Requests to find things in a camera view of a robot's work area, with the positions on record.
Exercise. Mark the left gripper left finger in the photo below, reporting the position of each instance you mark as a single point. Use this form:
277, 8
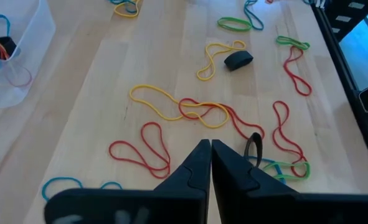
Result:
171, 205

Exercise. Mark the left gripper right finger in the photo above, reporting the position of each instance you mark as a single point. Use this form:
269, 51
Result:
249, 205

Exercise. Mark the wide black rubber band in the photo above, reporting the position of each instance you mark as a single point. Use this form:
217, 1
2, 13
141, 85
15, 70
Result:
259, 149
6, 45
238, 60

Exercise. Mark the green rubber band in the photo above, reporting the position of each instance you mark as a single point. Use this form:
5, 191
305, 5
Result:
308, 170
306, 46
233, 30

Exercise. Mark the clear plastic bin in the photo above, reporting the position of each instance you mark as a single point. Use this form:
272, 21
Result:
37, 37

